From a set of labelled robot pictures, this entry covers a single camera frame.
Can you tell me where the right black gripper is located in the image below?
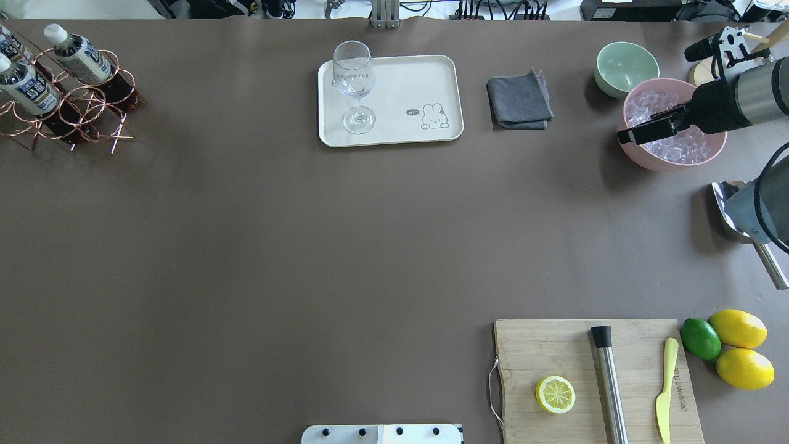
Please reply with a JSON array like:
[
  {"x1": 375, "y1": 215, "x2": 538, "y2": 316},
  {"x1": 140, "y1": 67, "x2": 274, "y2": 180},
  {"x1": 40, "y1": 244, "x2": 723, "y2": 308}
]
[{"x1": 617, "y1": 79, "x2": 750, "y2": 144}]

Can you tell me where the copper wire bottle basket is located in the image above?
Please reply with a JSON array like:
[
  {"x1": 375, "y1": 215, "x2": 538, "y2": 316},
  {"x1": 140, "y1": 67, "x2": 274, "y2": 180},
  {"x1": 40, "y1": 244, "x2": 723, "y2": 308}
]
[{"x1": 2, "y1": 23, "x2": 145, "y2": 152}]

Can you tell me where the tea bottle white cap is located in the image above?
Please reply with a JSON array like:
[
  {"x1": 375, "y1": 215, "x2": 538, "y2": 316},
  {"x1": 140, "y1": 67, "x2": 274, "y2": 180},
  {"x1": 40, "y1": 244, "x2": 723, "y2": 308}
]
[{"x1": 43, "y1": 23, "x2": 139, "y2": 113}]

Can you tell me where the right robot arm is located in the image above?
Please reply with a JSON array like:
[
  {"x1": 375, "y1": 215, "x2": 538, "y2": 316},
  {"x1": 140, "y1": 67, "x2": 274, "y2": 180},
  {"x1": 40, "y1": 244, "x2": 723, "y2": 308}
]
[{"x1": 572, "y1": 98, "x2": 787, "y2": 261}]

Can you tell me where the pink bowl with ice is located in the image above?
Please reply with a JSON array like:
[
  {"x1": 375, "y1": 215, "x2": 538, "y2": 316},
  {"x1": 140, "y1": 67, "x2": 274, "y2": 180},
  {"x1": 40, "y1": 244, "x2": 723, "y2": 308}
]
[{"x1": 617, "y1": 78, "x2": 728, "y2": 171}]

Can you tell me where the wooden glass holder stand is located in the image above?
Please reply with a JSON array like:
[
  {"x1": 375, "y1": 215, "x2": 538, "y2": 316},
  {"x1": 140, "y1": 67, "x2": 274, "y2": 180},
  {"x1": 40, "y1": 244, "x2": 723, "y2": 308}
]
[{"x1": 684, "y1": 22, "x2": 787, "y2": 86}]

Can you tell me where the green bowl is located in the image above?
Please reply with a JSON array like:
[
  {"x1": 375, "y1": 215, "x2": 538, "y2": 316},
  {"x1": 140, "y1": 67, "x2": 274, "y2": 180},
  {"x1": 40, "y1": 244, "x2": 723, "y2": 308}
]
[{"x1": 594, "y1": 41, "x2": 660, "y2": 99}]

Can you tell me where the metal ice scoop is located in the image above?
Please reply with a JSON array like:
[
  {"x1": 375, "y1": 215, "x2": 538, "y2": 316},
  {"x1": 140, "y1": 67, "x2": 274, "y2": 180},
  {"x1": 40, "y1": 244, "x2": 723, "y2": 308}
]
[{"x1": 711, "y1": 181, "x2": 787, "y2": 290}]

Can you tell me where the grey folded cloth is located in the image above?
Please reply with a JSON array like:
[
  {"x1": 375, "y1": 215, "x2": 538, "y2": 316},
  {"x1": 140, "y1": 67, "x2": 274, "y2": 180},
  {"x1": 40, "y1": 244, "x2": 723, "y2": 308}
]
[{"x1": 486, "y1": 68, "x2": 554, "y2": 130}]

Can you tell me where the yellow lemon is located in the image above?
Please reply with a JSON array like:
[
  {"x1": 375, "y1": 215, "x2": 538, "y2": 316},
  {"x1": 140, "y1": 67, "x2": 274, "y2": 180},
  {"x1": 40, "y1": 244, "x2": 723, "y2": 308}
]
[
  {"x1": 716, "y1": 348, "x2": 775, "y2": 390},
  {"x1": 708, "y1": 309, "x2": 767, "y2": 349}
]

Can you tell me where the green lime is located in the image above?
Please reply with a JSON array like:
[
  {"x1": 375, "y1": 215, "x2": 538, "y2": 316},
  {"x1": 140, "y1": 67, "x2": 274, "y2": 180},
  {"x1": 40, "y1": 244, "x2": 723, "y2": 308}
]
[{"x1": 679, "y1": 318, "x2": 722, "y2": 361}]

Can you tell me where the steel muddler black tip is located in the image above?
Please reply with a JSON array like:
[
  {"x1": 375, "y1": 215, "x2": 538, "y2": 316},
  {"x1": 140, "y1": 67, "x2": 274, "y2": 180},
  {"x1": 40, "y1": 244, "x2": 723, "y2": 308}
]
[{"x1": 590, "y1": 326, "x2": 629, "y2": 443}]

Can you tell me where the cream serving tray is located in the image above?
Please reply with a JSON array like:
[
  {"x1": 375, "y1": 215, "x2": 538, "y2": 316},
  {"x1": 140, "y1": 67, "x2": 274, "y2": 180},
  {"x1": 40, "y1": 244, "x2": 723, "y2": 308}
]
[{"x1": 317, "y1": 54, "x2": 464, "y2": 148}]

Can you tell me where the wooden cutting board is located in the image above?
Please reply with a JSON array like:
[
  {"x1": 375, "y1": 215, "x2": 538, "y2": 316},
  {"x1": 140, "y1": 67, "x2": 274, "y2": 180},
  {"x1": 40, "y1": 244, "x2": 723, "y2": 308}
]
[{"x1": 493, "y1": 319, "x2": 680, "y2": 443}]

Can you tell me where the yellow plastic knife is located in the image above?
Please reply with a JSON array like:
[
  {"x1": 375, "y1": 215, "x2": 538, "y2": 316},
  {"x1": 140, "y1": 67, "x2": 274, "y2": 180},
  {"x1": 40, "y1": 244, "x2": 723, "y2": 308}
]
[{"x1": 655, "y1": 337, "x2": 679, "y2": 443}]

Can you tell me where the half lemon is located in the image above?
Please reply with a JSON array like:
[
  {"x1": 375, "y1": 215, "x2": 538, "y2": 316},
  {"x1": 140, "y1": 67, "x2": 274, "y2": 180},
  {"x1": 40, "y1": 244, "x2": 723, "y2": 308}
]
[{"x1": 535, "y1": 376, "x2": 576, "y2": 415}]

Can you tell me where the clear wine glass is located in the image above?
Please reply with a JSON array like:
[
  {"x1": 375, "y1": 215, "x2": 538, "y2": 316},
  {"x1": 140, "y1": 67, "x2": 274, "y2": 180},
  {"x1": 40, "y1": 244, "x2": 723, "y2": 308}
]
[{"x1": 332, "y1": 40, "x2": 377, "y2": 134}]

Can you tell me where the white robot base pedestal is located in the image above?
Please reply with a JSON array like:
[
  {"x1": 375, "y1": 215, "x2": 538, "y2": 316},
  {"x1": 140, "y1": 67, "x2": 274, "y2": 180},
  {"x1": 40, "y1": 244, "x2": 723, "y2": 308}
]
[{"x1": 301, "y1": 424, "x2": 465, "y2": 443}]

